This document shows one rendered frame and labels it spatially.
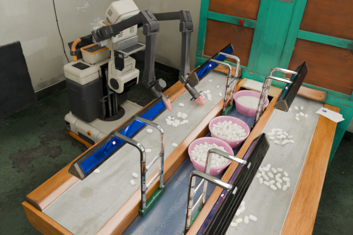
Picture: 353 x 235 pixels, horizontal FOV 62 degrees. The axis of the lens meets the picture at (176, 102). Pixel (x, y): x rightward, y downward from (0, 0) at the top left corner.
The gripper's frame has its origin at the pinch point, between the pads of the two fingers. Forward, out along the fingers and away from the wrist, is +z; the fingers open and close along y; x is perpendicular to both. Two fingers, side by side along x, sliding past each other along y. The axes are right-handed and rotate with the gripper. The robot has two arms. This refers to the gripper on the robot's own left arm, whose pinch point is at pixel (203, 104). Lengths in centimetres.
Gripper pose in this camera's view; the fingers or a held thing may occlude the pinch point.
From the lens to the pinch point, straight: 216.9
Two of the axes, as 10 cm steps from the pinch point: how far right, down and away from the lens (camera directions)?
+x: -5.9, 4.4, 6.8
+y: 5.3, -4.3, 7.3
